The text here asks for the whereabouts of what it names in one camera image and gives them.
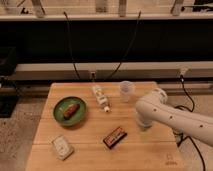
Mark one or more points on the black candy bar pack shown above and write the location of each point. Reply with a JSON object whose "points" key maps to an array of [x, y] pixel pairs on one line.
{"points": [[114, 137]]}

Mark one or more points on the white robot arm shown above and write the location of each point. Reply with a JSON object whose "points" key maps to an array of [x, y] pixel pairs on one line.
{"points": [[152, 107]]}

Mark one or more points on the white plastic bottle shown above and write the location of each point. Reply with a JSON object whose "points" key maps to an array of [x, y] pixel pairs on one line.
{"points": [[101, 97]]}

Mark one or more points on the green round plate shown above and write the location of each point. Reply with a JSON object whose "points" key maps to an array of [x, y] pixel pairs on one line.
{"points": [[61, 107]]}

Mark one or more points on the clear plastic cup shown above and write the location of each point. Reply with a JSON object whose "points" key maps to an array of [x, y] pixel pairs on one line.
{"points": [[126, 90]]}

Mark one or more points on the brown food piece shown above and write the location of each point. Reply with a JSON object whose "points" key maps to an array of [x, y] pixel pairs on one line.
{"points": [[71, 110]]}

